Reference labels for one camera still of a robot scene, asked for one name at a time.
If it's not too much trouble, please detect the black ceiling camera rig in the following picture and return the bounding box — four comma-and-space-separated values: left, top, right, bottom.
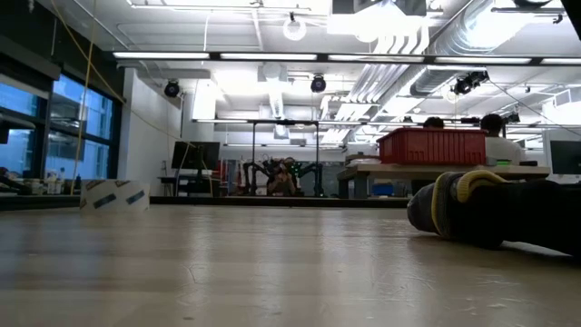
451, 70, 490, 96

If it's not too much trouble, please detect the black monitor desk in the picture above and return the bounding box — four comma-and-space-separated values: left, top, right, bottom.
158, 174, 214, 197

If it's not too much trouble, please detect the long ceiling light strip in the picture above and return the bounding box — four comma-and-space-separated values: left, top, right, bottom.
112, 50, 581, 65

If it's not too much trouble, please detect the black monitor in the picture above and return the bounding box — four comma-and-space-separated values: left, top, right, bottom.
171, 141, 222, 172
548, 139, 581, 176

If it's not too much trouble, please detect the black glove yellow stripe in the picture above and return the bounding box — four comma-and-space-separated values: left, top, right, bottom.
406, 169, 581, 256

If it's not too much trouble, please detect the yellow cable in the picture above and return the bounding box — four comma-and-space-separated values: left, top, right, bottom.
48, 0, 126, 196

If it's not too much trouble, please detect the white tape roll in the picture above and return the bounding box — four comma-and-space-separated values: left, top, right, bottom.
79, 178, 152, 213

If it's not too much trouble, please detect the silver ventilation duct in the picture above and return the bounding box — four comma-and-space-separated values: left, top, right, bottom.
410, 0, 518, 99

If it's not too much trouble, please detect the white round ceiling device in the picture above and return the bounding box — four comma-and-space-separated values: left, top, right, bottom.
282, 12, 308, 42

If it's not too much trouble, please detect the background robot workstation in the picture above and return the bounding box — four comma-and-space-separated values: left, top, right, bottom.
241, 118, 326, 198

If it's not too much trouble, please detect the wooden top wheeled cart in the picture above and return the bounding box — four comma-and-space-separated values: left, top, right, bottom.
336, 161, 552, 200

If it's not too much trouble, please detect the red plastic crate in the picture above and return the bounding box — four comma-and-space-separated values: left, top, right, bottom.
376, 127, 488, 166

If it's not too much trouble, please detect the black aluminium table frame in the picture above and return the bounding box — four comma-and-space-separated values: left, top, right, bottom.
0, 194, 412, 211

